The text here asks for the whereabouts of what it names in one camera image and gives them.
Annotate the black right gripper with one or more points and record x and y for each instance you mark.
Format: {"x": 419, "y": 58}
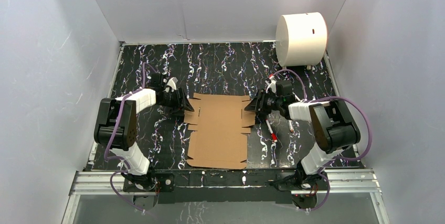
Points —
{"x": 255, "y": 105}

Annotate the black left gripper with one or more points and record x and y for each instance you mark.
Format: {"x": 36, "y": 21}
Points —
{"x": 177, "y": 99}

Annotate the brown cardboard box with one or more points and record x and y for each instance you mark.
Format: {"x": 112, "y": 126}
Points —
{"x": 219, "y": 128}

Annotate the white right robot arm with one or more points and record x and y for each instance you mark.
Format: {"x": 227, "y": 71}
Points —
{"x": 333, "y": 125}

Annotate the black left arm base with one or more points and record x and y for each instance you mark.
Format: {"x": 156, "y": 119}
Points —
{"x": 147, "y": 188}

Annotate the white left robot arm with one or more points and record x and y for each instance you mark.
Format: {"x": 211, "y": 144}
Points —
{"x": 116, "y": 123}

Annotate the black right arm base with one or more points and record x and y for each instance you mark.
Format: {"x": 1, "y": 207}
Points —
{"x": 307, "y": 185}

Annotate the red capped white marker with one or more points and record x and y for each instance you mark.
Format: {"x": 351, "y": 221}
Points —
{"x": 273, "y": 135}

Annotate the orange capped white marker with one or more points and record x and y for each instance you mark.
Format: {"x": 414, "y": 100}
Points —
{"x": 291, "y": 129}

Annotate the white cylindrical container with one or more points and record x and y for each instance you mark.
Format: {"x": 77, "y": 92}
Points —
{"x": 301, "y": 39}

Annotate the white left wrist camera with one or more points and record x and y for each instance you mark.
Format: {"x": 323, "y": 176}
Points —
{"x": 171, "y": 85}

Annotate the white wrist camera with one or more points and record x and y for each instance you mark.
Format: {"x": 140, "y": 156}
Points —
{"x": 171, "y": 85}
{"x": 271, "y": 86}

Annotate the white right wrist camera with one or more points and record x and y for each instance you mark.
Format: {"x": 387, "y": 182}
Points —
{"x": 271, "y": 86}

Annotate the aluminium front rail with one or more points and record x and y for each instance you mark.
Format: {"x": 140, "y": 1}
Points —
{"x": 219, "y": 185}

